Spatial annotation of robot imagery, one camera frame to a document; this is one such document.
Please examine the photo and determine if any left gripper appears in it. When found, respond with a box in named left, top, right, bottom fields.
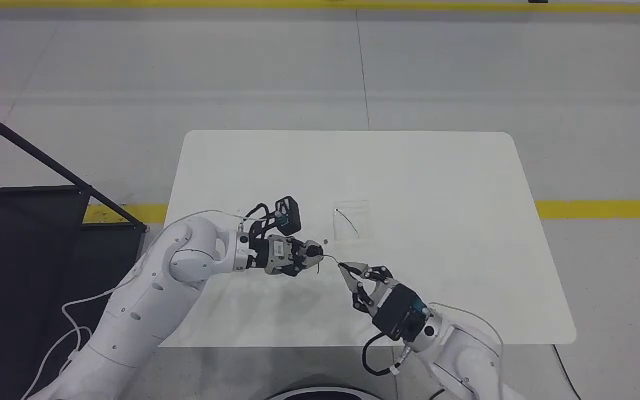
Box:
left=233, top=230, right=327, bottom=278

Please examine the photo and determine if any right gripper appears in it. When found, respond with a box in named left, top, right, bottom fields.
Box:
left=337, top=260, right=402, bottom=316

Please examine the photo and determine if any thin black zip tie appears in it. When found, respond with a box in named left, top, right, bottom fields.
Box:
left=316, top=253, right=343, bottom=275
left=334, top=207, right=361, bottom=237

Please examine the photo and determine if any clear plastic plate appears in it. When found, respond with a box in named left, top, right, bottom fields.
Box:
left=331, top=199, right=372, bottom=243

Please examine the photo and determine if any robot body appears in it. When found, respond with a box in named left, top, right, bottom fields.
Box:
left=263, top=384, right=387, bottom=400

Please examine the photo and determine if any dark mesh fence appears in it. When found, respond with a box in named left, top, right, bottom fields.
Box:
left=0, top=121, right=150, bottom=400

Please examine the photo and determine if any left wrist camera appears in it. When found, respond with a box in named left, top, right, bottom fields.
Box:
left=244, top=195, right=303, bottom=239

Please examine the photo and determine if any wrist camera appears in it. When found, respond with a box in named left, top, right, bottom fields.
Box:
left=371, top=283, right=432, bottom=343
left=244, top=195, right=303, bottom=239

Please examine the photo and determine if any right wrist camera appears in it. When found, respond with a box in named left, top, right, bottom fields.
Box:
left=371, top=283, right=432, bottom=343

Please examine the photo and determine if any black cable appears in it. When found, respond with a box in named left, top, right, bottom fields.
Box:
left=551, top=344, right=583, bottom=400
left=360, top=331, right=414, bottom=378

